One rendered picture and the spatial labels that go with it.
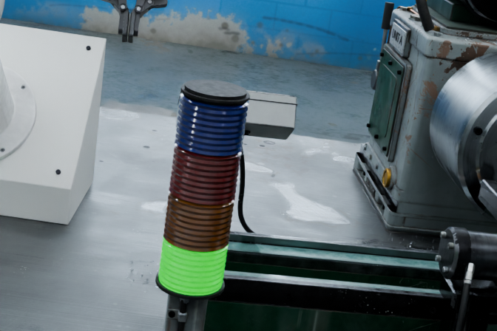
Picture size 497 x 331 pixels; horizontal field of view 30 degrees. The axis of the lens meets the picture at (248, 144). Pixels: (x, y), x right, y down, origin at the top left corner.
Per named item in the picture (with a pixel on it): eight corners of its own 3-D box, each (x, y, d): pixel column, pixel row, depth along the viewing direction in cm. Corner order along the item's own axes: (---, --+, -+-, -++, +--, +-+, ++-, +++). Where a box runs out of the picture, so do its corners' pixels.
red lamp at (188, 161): (233, 185, 86) (239, 139, 85) (237, 209, 80) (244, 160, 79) (168, 178, 85) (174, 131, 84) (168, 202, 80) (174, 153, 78)
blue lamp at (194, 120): (239, 139, 85) (246, 91, 83) (244, 160, 79) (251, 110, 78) (174, 131, 84) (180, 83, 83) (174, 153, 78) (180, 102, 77)
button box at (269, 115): (287, 140, 141) (289, 107, 143) (296, 128, 135) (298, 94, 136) (174, 128, 139) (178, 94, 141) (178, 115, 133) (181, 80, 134)
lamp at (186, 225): (226, 229, 87) (233, 185, 86) (230, 256, 82) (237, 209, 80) (163, 222, 87) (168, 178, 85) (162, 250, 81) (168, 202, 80)
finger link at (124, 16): (110, -10, 138) (105, 32, 136) (132, -7, 138) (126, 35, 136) (110, -1, 141) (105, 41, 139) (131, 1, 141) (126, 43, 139)
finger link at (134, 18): (132, -7, 138) (128, 35, 136) (154, -4, 138) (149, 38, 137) (132, 1, 141) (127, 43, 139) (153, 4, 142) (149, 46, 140)
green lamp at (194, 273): (220, 272, 89) (226, 229, 87) (223, 301, 83) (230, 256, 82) (157, 266, 88) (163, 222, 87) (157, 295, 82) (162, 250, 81)
